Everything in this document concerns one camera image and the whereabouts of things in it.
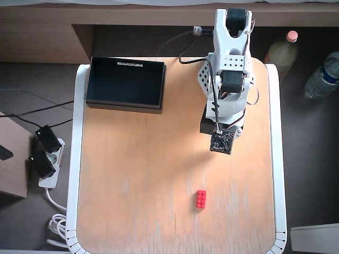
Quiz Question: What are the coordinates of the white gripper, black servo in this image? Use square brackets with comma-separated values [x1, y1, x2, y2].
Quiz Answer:
[200, 87, 252, 140]

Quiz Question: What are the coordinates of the red lego block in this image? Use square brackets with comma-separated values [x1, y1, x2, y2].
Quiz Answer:
[195, 189, 208, 210]

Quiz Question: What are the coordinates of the black cardboard box bin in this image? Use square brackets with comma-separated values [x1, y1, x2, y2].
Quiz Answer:
[85, 55, 167, 115]

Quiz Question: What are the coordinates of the yellow bottle with pink cap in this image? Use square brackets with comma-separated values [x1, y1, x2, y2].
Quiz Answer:
[264, 30, 300, 75]

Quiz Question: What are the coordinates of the clear plastic water bottle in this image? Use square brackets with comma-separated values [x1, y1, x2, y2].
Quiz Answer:
[304, 51, 339, 100]

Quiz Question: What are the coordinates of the white box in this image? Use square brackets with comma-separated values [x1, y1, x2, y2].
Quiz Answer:
[290, 223, 339, 254]

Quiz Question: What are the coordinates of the black power adapter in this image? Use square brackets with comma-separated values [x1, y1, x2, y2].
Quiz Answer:
[35, 125, 62, 153]
[28, 150, 57, 179]

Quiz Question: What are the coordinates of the white power strip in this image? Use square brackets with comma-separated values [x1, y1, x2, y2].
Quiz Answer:
[38, 137, 66, 189]

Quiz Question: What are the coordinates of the brown wooden box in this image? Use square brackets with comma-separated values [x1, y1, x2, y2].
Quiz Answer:
[0, 111, 34, 199]

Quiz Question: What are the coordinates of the flat black object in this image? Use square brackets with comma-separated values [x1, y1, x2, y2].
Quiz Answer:
[0, 144, 14, 161]

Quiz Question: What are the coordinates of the black camera circuit board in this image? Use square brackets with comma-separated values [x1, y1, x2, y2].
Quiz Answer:
[209, 129, 236, 156]

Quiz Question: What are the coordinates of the black camera cable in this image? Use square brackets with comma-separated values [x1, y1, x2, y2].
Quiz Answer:
[177, 34, 222, 133]

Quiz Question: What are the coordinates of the black cable with silver plug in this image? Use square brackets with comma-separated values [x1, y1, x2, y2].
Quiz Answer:
[156, 26, 214, 56]

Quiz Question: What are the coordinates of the thin black floor cable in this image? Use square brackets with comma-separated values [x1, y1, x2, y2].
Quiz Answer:
[0, 100, 75, 117]

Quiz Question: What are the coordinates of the white power cable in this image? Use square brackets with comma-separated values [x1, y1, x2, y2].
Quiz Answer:
[44, 186, 69, 249]

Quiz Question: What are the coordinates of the brown wooden bed frame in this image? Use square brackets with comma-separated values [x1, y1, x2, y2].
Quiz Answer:
[0, 2, 339, 64]

